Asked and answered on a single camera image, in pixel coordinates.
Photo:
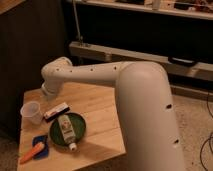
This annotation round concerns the black handle on rail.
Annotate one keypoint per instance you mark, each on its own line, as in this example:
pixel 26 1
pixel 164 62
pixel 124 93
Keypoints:
pixel 181 62

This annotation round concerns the clear plastic cup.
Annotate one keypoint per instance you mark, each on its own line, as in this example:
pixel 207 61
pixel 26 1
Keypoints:
pixel 32 112

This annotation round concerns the white bottle with label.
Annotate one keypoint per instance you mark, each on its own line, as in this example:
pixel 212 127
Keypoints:
pixel 67 131

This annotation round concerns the white horizontal beam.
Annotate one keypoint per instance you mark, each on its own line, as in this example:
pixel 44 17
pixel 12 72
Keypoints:
pixel 108 54

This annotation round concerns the blue sponge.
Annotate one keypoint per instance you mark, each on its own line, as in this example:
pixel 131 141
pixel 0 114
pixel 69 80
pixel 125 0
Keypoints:
pixel 45 152

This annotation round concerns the green round plate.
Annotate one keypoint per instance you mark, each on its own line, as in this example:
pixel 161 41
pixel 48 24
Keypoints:
pixel 79 125

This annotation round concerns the metal vertical pole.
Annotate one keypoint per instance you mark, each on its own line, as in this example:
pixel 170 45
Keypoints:
pixel 79 37

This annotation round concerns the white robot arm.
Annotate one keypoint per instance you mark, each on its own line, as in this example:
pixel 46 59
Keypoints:
pixel 144 105

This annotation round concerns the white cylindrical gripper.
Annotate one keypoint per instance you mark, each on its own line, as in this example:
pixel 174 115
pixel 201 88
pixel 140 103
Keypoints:
pixel 51 89

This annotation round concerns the orange toy carrot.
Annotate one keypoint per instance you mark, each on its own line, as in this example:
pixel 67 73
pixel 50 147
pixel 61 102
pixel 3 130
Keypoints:
pixel 32 152

